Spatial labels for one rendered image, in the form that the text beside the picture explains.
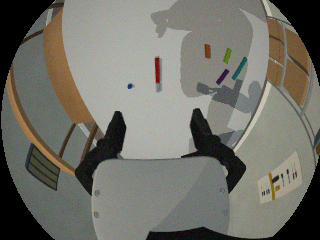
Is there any lime green rod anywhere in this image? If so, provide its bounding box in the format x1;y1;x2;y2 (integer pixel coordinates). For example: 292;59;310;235
223;48;231;63

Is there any orange rod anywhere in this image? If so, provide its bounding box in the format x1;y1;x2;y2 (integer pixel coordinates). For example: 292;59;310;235
205;44;210;58

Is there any turquoise rod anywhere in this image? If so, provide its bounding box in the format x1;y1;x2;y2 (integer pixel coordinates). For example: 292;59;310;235
232;57;247;81

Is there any purple rod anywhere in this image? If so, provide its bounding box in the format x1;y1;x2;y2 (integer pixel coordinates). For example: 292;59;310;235
216;69;229;85

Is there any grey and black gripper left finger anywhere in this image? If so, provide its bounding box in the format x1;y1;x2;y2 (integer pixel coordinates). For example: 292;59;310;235
74;111;126;197

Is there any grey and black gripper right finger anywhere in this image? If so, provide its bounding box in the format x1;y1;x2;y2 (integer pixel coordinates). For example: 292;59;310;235
190;108;246;193

